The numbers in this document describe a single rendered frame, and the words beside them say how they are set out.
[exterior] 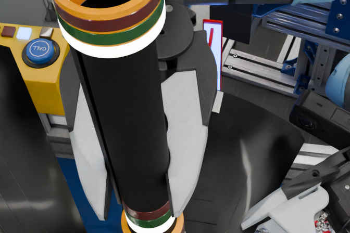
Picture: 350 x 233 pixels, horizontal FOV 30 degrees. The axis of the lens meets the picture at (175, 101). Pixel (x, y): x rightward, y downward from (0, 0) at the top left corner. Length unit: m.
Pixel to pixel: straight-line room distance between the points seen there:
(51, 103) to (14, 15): 1.15
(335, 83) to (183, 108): 0.51
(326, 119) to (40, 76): 0.42
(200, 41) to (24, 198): 0.18
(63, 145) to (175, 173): 0.79
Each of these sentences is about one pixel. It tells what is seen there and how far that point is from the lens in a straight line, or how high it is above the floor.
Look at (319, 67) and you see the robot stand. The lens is 1.71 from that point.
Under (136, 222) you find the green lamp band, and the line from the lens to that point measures 0.42.
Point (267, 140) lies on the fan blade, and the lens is 0.75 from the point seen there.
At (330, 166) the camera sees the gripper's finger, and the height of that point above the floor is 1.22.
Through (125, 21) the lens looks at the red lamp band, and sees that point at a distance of 0.24.
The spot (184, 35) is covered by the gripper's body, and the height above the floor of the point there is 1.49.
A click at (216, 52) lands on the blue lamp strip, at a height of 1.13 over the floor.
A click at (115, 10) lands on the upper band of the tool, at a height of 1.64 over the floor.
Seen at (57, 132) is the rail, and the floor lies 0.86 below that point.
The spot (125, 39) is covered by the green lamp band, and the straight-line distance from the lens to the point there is 0.25.
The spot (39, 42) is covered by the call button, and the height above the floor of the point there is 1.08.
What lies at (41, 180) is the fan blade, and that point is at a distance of 0.51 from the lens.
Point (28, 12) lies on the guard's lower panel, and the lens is 2.23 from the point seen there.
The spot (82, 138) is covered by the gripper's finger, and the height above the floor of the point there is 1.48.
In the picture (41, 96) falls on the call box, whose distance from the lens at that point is 0.96.
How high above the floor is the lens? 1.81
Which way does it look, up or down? 57 degrees down
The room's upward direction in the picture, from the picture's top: 5 degrees counter-clockwise
